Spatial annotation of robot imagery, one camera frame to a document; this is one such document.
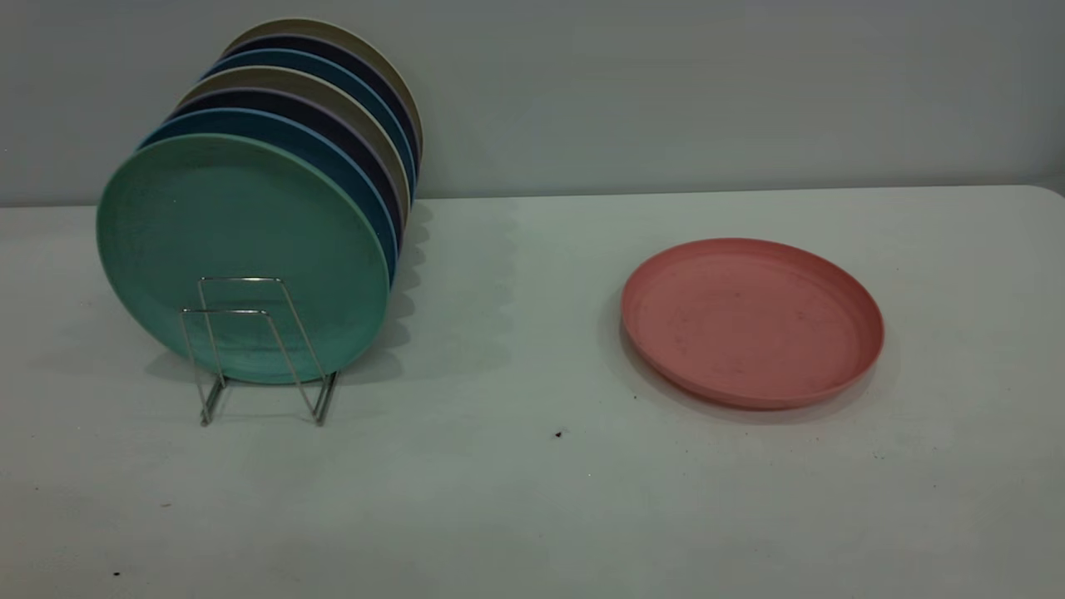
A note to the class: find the pink round plate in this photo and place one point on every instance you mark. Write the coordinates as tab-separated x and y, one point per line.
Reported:
749	324

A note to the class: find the green round plate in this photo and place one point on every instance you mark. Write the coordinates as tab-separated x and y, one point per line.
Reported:
233	233

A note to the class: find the blue round plate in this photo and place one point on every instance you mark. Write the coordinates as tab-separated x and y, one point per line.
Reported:
250	123
291	58

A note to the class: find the purple round plate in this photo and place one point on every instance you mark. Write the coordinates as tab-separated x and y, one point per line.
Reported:
316	43
250	100

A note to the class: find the beige round plate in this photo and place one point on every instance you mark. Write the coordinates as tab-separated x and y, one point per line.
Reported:
266	77
316	27

